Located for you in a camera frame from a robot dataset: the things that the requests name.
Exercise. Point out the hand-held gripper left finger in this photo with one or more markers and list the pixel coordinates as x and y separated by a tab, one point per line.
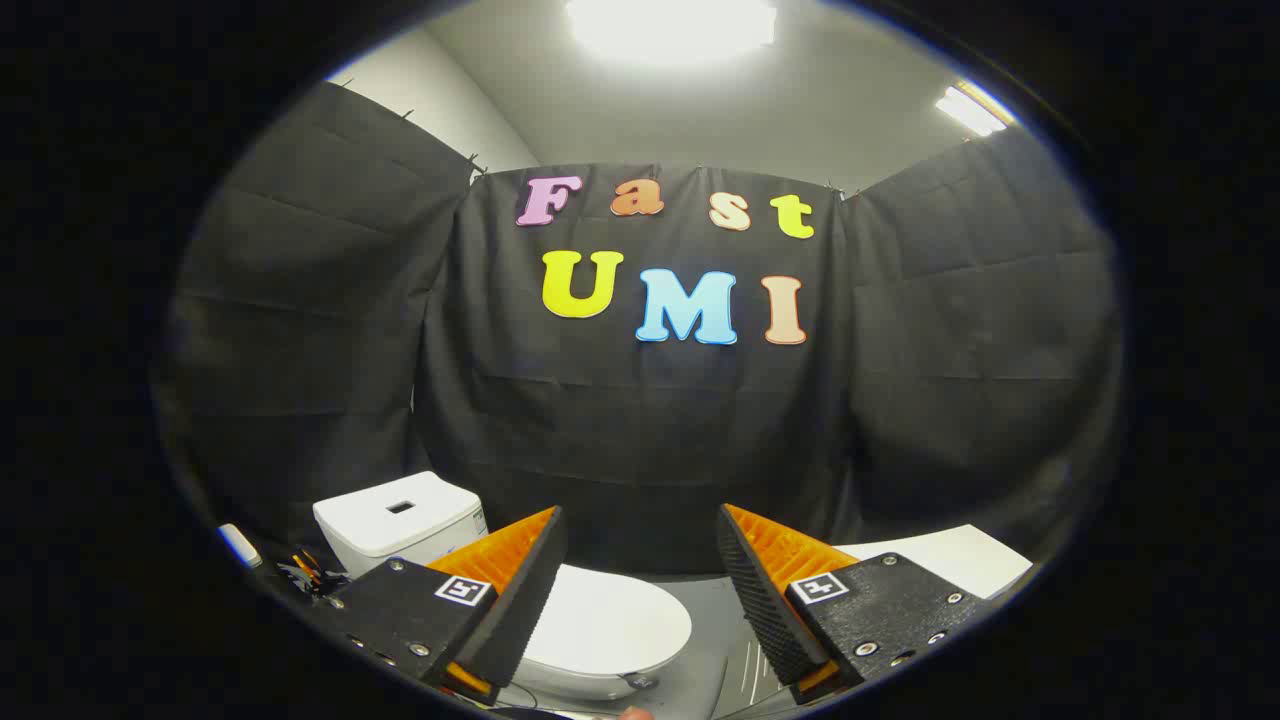
520	600

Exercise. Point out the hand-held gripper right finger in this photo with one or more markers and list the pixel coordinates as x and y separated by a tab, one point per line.
765	600

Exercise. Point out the white toilet bowl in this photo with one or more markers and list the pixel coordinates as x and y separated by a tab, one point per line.
590	686

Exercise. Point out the white flat board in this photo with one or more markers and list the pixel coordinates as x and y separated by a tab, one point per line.
960	560

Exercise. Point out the black backdrop cloth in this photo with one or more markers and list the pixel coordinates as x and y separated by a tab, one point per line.
640	420

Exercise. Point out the orange and black tool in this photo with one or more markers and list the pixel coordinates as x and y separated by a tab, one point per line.
305	568

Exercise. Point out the white cylindrical object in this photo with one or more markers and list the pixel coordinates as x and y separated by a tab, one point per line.
240	546

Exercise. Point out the small ceiling light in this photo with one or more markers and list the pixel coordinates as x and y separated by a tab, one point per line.
968	110

